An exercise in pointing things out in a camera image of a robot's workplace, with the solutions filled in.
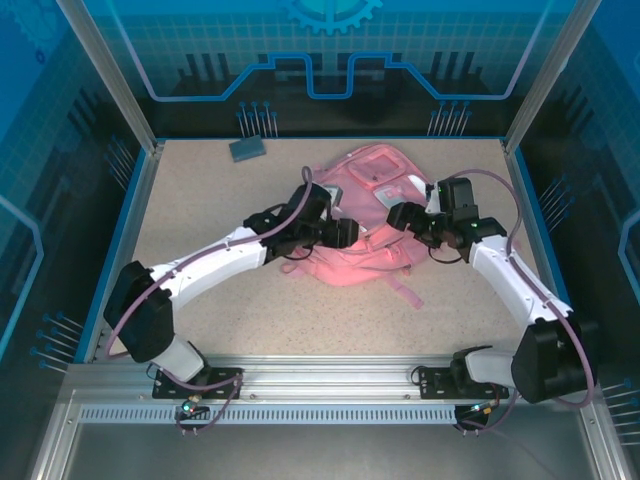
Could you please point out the pink student backpack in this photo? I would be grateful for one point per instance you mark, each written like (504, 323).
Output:
(350, 265)

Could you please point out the small teal fabric wallet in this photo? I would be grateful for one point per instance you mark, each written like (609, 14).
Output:
(247, 149)

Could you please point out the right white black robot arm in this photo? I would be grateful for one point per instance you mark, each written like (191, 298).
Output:
(505, 285)

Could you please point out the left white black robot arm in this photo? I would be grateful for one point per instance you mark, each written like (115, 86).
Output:
(215, 260)

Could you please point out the small green-lit connector board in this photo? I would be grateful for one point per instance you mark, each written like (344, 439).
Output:
(192, 406)
(482, 410)

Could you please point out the steel lower shelf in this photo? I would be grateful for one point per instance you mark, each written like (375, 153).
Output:
(320, 455)

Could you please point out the aluminium and blue side rail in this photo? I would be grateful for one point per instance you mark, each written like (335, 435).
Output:
(526, 200)
(139, 200)

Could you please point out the aluminium frame post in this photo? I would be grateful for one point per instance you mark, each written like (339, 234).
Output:
(116, 75)
(545, 75)

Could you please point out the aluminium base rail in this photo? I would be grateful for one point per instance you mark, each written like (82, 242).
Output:
(325, 380)

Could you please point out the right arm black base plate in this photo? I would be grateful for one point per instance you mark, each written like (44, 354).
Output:
(435, 382)

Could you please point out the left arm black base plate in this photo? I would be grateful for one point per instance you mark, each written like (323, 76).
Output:
(225, 382)

